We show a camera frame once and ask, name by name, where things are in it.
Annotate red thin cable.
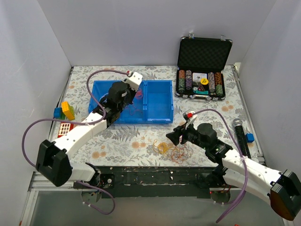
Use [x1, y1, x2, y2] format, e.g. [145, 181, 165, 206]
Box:
[122, 88, 144, 116]

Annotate red orange cable tangle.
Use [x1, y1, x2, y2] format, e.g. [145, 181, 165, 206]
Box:
[152, 138, 190, 164]

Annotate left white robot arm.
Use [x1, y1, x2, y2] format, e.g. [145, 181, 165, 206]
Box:
[36, 79, 142, 188]

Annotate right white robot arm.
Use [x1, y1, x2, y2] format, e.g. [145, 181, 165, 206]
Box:
[166, 123, 301, 221]

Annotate blue three-compartment bin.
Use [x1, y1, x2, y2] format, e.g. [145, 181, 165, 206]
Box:
[88, 80, 174, 125]

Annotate floral table mat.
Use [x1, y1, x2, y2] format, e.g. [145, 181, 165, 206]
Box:
[63, 65, 253, 167]

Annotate black microphone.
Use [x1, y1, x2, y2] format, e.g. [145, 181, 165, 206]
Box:
[232, 119, 251, 159]

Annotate small blue block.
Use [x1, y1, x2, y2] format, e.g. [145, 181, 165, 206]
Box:
[245, 133, 255, 143]

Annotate stacked colourful toy bricks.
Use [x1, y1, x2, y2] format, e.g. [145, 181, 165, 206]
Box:
[53, 101, 75, 121]

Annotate black base beam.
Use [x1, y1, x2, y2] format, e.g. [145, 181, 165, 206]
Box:
[72, 162, 242, 200]

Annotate red white toy brick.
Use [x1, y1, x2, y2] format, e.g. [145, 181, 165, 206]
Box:
[57, 122, 74, 138]

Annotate black poker chip case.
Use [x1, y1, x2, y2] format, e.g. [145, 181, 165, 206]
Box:
[175, 34, 233, 101]

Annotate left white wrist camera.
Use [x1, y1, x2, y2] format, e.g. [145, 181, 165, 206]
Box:
[124, 71, 143, 91]

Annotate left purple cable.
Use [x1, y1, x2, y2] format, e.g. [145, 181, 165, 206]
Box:
[22, 69, 132, 215]

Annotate purple cable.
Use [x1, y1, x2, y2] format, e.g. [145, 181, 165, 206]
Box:
[189, 108, 249, 223]
[22, 69, 132, 215]

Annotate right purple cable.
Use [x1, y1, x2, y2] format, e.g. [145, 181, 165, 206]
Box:
[189, 108, 249, 223]

